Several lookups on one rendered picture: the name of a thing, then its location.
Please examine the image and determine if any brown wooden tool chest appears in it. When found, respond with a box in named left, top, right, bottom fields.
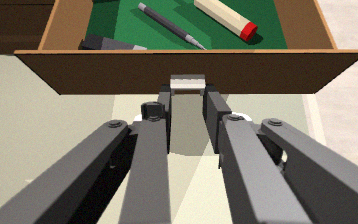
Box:
left=0, top=0, right=358, bottom=96

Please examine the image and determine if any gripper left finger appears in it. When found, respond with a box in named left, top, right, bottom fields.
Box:
left=0, top=84, right=172, bottom=224

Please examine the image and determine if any cream-handled screwdriver with red band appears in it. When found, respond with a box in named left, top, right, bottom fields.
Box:
left=194, top=0, right=258, bottom=42

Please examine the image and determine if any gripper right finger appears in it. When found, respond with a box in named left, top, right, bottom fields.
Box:
left=202, top=84, right=358, bottom=224

